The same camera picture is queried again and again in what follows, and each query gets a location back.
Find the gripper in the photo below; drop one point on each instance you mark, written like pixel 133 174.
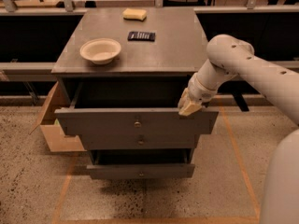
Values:
pixel 201 91

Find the grey top drawer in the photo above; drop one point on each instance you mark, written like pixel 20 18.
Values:
pixel 131 121

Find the grey drawer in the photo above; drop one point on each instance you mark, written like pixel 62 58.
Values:
pixel 138 141
pixel 141 171
pixel 131 121

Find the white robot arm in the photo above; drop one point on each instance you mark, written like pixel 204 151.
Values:
pixel 228 57

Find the grey middle drawer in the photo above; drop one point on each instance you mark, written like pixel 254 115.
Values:
pixel 138 141

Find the grey wooden drawer cabinet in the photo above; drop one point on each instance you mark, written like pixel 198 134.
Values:
pixel 144 75

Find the grey bottom drawer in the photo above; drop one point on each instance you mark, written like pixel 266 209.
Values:
pixel 141 171

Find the open cardboard box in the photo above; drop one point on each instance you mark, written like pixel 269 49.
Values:
pixel 54 135

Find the black snack packet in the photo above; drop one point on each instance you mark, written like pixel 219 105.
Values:
pixel 141 36

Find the white paper bowl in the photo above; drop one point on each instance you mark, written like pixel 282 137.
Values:
pixel 101 50

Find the yellow sponge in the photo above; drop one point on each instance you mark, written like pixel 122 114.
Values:
pixel 134 14

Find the green item in box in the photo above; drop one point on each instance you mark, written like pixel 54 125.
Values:
pixel 56 122

